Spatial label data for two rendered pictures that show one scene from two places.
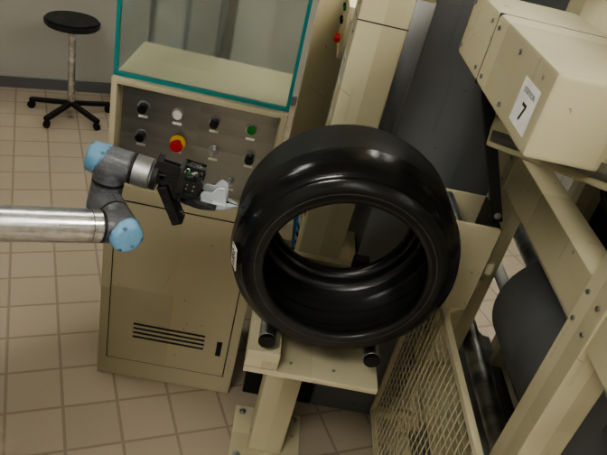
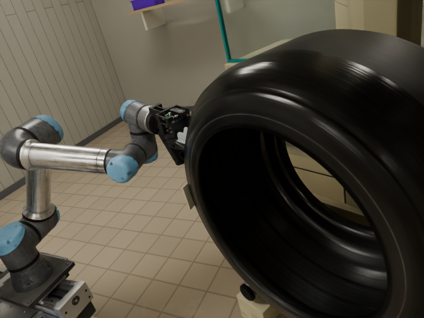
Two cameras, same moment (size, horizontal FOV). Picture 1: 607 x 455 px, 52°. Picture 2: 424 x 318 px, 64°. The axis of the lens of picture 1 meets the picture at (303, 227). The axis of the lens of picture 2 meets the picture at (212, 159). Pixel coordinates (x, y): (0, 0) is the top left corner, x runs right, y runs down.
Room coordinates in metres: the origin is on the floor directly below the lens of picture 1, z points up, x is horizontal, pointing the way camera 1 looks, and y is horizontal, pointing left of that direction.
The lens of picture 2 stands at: (0.90, -0.48, 1.55)
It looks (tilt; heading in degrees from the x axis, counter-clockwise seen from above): 26 degrees down; 59
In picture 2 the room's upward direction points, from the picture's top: 14 degrees counter-clockwise
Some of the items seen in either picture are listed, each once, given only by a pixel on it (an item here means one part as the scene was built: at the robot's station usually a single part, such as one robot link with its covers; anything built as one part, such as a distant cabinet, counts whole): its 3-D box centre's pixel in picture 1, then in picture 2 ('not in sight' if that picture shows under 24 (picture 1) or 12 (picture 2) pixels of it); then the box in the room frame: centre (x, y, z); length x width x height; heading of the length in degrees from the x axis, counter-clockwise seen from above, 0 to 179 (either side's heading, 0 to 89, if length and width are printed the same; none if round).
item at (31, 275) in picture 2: not in sight; (28, 267); (0.77, 0.85, 0.77); 0.15 x 0.15 x 0.10
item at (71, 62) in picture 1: (71, 67); not in sight; (3.97, 1.81, 0.34); 0.57 x 0.55 x 0.69; 116
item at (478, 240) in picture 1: (453, 248); not in sight; (1.65, -0.46, 1.05); 0.20 x 0.15 x 0.30; 5
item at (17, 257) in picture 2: not in sight; (15, 243); (0.77, 0.86, 0.88); 0.13 x 0.12 x 0.14; 40
